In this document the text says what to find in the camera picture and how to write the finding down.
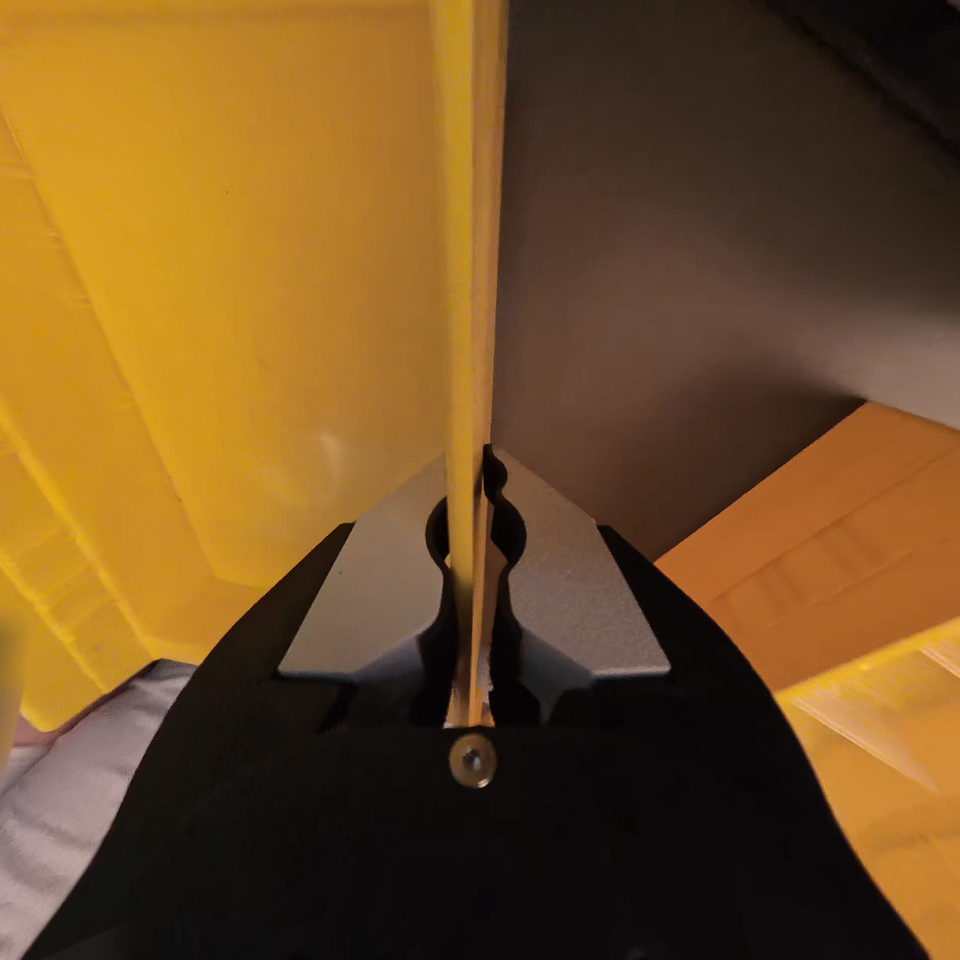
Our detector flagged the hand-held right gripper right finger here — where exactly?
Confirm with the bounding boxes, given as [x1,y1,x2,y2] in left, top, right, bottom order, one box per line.
[480,444,671,727]

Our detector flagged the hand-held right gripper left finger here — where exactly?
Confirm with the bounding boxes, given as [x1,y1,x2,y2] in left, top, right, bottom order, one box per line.
[279,452,457,727]

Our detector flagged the yellow plastic drawer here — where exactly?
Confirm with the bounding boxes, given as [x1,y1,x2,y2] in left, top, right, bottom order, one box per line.
[0,0,511,732]
[652,401,960,960]

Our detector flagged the white cloth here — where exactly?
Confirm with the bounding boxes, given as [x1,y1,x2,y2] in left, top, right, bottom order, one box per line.
[0,660,198,960]

